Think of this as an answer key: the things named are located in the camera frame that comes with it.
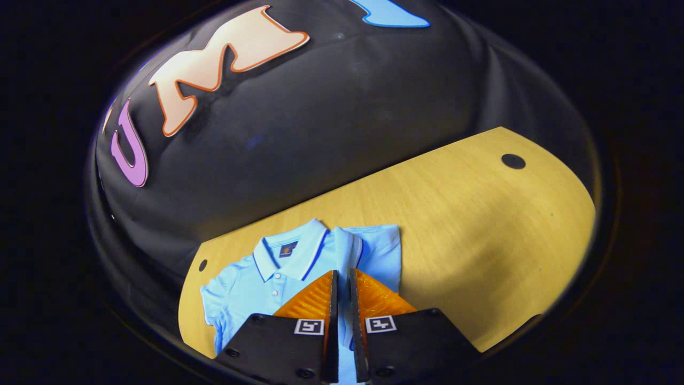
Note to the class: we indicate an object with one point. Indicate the black backdrop cloth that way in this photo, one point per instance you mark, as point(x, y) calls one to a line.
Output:
point(320, 133)

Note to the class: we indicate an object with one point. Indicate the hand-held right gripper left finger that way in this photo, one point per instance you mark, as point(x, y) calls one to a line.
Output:
point(332, 342)

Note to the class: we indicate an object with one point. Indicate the light blue polo T-shirt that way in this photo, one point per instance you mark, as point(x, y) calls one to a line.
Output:
point(246, 289)

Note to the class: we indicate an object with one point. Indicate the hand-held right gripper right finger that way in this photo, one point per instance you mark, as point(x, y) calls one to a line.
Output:
point(360, 347)

